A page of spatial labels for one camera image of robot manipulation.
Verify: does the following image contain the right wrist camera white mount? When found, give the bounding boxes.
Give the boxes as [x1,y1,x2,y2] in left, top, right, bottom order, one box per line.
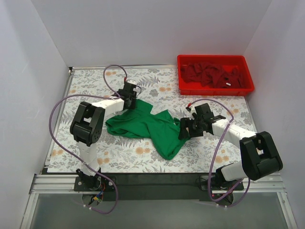
[185,103,197,120]

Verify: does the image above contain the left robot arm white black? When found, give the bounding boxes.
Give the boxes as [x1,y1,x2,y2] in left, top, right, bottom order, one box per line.
[70,81,137,191]

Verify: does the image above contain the aluminium frame rail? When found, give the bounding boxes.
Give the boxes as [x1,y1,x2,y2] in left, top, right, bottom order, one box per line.
[30,173,286,193]

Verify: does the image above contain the floral patterned table mat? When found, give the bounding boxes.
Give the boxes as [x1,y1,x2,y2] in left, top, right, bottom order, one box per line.
[47,68,255,173]

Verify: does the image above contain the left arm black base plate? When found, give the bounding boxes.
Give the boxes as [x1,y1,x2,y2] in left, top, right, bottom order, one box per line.
[73,177,115,192]

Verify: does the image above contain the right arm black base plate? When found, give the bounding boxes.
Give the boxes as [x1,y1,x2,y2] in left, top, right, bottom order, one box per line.
[195,175,244,191]

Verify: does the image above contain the dark red t shirt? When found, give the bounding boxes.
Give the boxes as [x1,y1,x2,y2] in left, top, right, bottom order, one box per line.
[181,62,244,89]

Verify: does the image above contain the green t shirt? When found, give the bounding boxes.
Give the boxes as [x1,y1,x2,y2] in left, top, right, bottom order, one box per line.
[105,99,190,160]

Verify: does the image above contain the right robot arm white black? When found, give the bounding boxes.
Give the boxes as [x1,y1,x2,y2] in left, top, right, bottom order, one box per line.
[178,103,283,190]

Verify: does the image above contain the red plastic bin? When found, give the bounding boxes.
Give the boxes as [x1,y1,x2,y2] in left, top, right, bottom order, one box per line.
[177,54,254,96]

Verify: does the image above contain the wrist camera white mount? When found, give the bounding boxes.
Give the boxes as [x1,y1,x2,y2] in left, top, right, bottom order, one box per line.
[124,77,142,91]
[185,103,197,120]

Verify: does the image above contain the black front crossbar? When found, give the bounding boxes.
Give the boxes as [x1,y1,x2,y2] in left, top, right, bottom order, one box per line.
[105,173,210,201]

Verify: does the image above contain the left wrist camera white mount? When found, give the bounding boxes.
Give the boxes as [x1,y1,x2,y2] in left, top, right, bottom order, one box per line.
[124,77,142,91]

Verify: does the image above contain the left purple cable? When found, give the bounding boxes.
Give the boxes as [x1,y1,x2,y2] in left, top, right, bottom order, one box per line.
[49,64,129,214]

